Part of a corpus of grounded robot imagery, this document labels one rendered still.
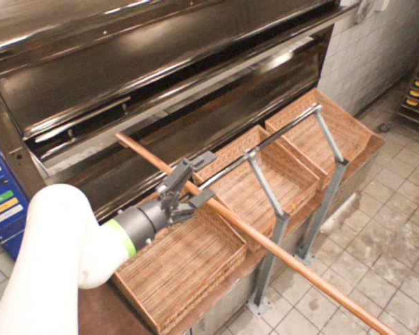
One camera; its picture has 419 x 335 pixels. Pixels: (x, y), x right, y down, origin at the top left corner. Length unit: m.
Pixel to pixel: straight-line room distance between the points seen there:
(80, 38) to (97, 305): 1.16
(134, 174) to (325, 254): 1.56
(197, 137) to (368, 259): 1.56
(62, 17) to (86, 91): 0.25
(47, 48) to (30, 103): 0.17
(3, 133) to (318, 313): 1.97
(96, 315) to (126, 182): 0.62
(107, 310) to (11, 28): 1.20
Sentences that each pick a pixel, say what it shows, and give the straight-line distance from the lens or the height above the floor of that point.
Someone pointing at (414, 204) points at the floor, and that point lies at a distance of 3.15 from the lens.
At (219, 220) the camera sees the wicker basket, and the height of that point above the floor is 0.75.
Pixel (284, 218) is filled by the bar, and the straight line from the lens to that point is 1.45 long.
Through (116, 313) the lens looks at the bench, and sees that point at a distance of 1.67.
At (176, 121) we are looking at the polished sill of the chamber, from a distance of 1.52.
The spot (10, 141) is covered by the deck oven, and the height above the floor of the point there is 1.44.
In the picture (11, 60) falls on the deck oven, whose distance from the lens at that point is 1.08.
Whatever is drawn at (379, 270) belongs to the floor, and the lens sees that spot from 2.64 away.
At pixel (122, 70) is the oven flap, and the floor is 1.52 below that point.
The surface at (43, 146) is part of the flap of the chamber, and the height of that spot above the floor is 1.40.
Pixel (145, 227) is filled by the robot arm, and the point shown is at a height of 1.51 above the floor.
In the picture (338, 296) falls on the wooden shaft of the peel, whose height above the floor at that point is 1.20.
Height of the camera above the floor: 2.10
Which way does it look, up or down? 47 degrees down
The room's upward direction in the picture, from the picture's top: straight up
